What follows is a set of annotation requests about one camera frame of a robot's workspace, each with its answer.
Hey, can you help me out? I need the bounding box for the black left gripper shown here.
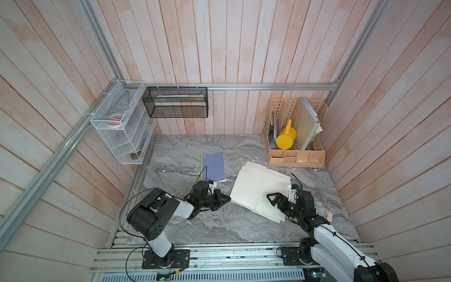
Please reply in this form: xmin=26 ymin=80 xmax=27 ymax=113
xmin=199 ymin=189 xmax=231 ymax=211

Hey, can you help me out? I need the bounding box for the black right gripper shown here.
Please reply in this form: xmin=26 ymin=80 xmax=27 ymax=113
xmin=267 ymin=192 xmax=303 ymax=220

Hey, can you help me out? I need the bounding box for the yellow cover notebook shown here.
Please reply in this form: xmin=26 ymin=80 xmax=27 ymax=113
xmin=230 ymin=166 xmax=291 ymax=223

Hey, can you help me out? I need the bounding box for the purple cover notebook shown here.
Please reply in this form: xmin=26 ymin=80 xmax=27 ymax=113
xmin=201 ymin=152 xmax=227 ymax=182

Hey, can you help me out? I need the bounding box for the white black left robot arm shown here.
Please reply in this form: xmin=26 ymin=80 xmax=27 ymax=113
xmin=126 ymin=180 xmax=231 ymax=269

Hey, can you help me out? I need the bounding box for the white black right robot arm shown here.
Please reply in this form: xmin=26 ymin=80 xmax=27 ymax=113
xmin=266 ymin=190 xmax=398 ymax=282

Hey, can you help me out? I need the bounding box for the open white lined notebook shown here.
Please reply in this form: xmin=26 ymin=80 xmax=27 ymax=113
xmin=245 ymin=162 xmax=291 ymax=182

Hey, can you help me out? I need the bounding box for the small pink white eraser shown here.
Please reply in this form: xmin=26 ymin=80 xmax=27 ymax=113
xmin=325 ymin=211 xmax=333 ymax=223

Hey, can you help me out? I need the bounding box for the yellow plastic watering can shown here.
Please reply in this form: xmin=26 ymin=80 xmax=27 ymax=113
xmin=276 ymin=119 xmax=297 ymax=150

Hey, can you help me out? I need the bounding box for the beige plastic desk organizer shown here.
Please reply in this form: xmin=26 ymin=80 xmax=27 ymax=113
xmin=263 ymin=98 xmax=328 ymax=168

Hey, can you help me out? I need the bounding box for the grey book in organizer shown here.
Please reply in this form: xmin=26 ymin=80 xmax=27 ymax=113
xmin=268 ymin=112 xmax=278 ymax=149

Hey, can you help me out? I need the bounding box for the beige folder in organizer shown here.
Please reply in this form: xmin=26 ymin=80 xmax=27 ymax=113
xmin=294 ymin=97 xmax=322 ymax=150

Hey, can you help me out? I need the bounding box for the tape roll on shelf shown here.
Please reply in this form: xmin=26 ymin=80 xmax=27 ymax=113
xmin=105 ymin=112 xmax=129 ymax=129

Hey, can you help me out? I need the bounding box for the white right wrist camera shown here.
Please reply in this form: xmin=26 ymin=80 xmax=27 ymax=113
xmin=288 ymin=184 xmax=300 ymax=203

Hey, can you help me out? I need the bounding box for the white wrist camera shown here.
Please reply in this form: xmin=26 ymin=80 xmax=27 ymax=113
xmin=207 ymin=180 xmax=217 ymax=191
xmin=288 ymin=184 xmax=300 ymax=203

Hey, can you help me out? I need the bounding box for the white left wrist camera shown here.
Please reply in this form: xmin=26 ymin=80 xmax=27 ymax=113
xmin=207 ymin=180 xmax=217 ymax=191

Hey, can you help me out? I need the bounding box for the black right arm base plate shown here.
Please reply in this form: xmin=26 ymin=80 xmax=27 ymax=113
xmin=279 ymin=247 xmax=314 ymax=266

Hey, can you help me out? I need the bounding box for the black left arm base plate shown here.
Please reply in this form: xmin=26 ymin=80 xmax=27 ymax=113
xmin=142 ymin=249 xmax=190 ymax=270

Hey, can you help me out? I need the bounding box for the black mesh wall basket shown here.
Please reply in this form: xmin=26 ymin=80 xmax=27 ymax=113
xmin=142 ymin=86 xmax=209 ymax=119

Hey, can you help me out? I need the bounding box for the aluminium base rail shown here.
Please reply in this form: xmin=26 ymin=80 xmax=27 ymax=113
xmin=84 ymin=241 xmax=383 ymax=282

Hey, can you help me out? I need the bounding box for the horizontal aluminium wall rail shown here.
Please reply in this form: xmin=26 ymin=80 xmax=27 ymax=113
xmin=121 ymin=82 xmax=338 ymax=92

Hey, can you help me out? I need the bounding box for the white wire mesh shelf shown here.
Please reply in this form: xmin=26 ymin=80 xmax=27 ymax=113
xmin=90 ymin=80 xmax=156 ymax=165

